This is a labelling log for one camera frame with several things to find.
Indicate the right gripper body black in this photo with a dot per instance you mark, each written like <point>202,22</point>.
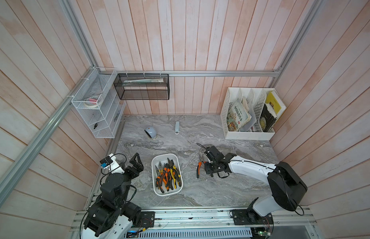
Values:
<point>211,167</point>

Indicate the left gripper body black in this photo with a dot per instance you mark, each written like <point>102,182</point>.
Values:
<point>130,174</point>

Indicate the orange black pliers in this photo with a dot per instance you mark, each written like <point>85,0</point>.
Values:
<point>199,168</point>

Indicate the white plastic storage box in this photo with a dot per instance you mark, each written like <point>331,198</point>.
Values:
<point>164,159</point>

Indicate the yellow black pliers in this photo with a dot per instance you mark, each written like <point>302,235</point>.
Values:
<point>175,174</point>

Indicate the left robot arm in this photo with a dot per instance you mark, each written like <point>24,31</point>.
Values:
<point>113,214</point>

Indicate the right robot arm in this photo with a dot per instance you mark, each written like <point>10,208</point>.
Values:
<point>287,188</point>

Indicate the orange pliers in box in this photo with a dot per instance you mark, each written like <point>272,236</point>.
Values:
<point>164,180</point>

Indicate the light blue round clock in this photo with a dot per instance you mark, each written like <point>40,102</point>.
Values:
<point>151,132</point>

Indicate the illustrated history book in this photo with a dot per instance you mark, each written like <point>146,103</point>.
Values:
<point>237,117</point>

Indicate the white file organizer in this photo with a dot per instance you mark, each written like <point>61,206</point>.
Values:
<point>253,99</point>

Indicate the black book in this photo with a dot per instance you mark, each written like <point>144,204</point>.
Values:
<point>268,118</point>

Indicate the tape roll on shelf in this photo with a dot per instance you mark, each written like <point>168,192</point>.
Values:
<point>93,102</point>

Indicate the yellow book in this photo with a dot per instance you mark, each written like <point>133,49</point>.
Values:
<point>276,103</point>

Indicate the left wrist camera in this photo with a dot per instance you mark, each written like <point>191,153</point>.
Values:
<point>109,165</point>

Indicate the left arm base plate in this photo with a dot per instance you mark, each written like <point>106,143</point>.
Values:
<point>144,219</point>

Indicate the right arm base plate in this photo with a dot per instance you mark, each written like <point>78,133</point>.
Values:
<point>250,217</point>

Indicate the white wire wall shelf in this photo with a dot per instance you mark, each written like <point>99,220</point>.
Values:
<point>103,121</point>

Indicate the black mesh wall basket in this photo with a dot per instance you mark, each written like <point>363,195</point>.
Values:
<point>142,86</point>

